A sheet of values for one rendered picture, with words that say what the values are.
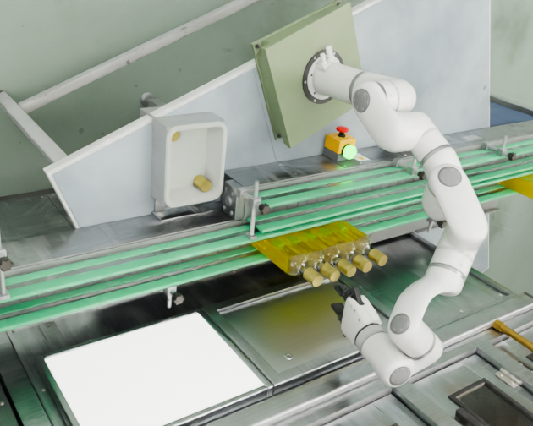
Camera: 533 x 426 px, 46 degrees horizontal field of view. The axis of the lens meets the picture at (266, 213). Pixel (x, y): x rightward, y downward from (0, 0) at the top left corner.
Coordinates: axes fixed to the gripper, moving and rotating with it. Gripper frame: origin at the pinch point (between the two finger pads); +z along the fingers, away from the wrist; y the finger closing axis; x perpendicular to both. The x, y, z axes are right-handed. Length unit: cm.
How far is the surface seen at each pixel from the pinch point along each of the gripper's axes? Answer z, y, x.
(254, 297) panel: 21.8, -12.3, 14.0
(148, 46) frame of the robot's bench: 101, 38, 30
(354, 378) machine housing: -13.9, -13.0, 0.7
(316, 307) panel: 14.7, -13.0, -2.0
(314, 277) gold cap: 8.8, 1.1, 3.5
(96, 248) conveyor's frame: 24, 6, 56
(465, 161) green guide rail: 50, 13, -69
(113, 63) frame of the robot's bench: 98, 32, 42
